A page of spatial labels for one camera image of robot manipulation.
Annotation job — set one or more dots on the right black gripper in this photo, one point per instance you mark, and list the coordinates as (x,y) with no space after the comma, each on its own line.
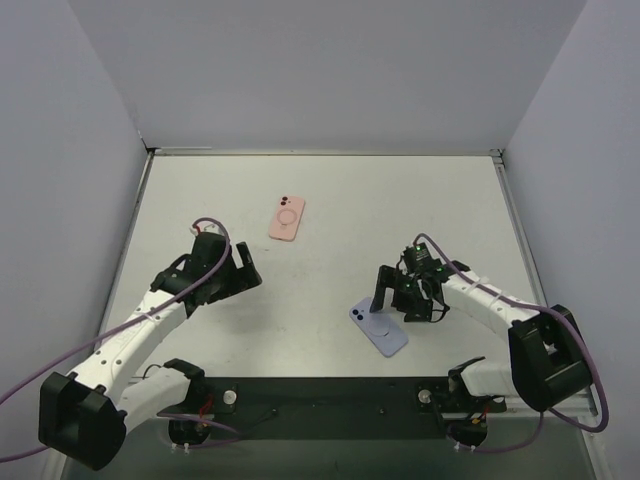
(400,288)

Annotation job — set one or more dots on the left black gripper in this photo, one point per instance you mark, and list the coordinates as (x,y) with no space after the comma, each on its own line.
(240,273)

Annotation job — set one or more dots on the lavender phone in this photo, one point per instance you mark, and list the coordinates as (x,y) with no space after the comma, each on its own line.
(379,328)

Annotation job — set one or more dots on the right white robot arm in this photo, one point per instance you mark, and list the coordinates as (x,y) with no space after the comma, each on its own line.
(546,365)

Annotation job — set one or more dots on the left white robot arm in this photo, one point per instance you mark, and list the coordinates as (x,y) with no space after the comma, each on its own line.
(87,413)

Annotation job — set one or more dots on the pink phone case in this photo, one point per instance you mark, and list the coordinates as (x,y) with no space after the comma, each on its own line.
(286,220)

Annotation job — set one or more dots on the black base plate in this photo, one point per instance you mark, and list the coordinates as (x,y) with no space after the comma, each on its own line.
(343,408)

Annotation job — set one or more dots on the aluminium frame rail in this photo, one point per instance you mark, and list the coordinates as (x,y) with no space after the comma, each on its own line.
(562,204)

